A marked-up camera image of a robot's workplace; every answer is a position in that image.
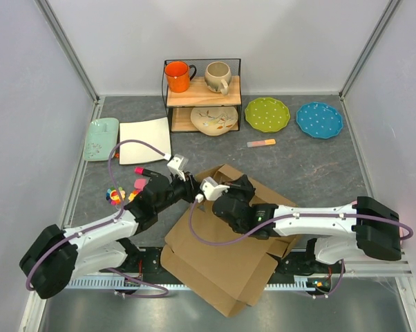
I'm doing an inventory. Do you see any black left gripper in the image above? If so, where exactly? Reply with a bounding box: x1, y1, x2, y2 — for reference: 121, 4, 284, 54
155, 169, 202, 214

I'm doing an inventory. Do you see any brown cardboard box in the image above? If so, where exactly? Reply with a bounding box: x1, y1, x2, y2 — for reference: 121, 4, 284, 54
160, 163, 301, 318

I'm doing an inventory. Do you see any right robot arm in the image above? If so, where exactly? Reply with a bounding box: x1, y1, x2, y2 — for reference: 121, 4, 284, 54
212, 176, 401, 273

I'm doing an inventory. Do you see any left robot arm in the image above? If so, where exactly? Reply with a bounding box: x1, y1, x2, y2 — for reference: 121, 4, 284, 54
19, 167, 200, 299

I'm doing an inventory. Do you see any pink eraser block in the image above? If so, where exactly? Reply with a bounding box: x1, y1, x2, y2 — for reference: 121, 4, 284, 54
133, 178, 148, 191

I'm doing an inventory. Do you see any pink highlighter marker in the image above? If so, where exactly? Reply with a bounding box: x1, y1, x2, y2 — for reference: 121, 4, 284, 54
134, 167, 160, 177

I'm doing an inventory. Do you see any orange pink eraser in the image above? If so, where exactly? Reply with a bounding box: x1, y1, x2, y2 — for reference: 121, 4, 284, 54
247, 139, 276, 148

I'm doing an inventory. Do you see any white square plate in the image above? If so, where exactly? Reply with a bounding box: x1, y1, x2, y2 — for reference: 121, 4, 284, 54
120, 118, 171, 165

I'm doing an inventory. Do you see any beige leaf pattern plate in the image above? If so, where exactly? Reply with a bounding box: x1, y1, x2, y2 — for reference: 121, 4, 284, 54
190, 107, 238, 136

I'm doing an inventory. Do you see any rainbow flower plush toy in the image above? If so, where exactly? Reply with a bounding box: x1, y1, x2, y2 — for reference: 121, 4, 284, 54
106, 187, 126, 206

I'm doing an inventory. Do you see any green dotted plate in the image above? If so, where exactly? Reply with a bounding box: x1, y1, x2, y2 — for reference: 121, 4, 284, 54
245, 97, 291, 133

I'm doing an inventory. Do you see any mint divided tray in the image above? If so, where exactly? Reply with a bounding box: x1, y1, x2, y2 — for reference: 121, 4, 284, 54
82, 118, 120, 162

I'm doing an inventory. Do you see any blue dotted plate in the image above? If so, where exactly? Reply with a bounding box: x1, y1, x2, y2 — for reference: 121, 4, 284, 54
296, 102, 343, 140

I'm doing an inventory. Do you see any orange mug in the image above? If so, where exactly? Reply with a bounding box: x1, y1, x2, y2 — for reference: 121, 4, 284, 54
164, 61, 197, 93

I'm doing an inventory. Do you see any beige ceramic mug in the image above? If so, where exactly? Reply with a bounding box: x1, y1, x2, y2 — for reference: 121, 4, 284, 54
205, 62, 232, 95

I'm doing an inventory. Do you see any pink round plate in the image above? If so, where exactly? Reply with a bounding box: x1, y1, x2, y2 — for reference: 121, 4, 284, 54
399, 226, 406, 249

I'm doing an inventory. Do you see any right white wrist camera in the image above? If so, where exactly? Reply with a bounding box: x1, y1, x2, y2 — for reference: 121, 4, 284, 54
195, 177, 229, 203

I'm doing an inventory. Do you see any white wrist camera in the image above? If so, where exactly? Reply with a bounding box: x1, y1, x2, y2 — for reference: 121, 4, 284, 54
195, 177, 229, 203
163, 154, 189, 182

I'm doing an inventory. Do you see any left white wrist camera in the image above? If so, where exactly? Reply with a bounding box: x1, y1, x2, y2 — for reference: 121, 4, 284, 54
163, 154, 189, 182

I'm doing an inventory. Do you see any black wire wooden shelf rack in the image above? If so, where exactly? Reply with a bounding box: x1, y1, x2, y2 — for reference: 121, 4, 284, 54
161, 57, 243, 133

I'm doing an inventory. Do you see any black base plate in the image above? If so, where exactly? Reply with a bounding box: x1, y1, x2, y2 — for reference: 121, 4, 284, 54
117, 247, 341, 285

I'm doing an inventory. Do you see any grey slotted cable duct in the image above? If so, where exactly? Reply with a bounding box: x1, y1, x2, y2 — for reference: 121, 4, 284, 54
66, 273, 314, 291

